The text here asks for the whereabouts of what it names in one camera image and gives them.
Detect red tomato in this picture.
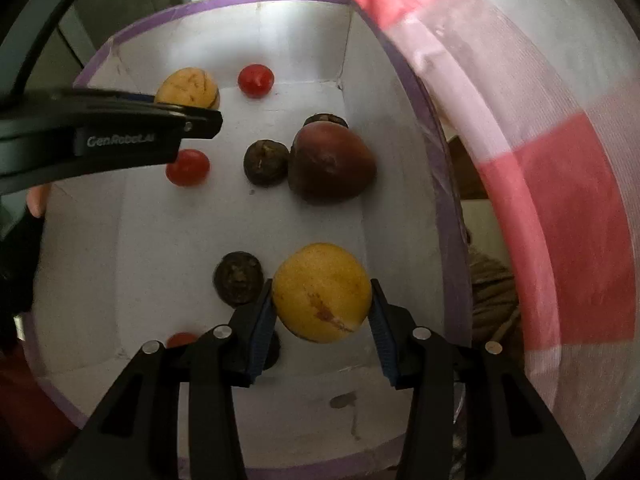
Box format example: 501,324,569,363
238,64,274,99
165,148,210,188

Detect large dark red apple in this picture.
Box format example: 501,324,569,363
288,122,378,204

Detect person's left hand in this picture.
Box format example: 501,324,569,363
26,183,52,218

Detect white purple-rimmed box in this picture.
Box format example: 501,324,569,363
22,0,474,480

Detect red white checkered tablecloth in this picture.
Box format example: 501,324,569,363
355,0,639,478

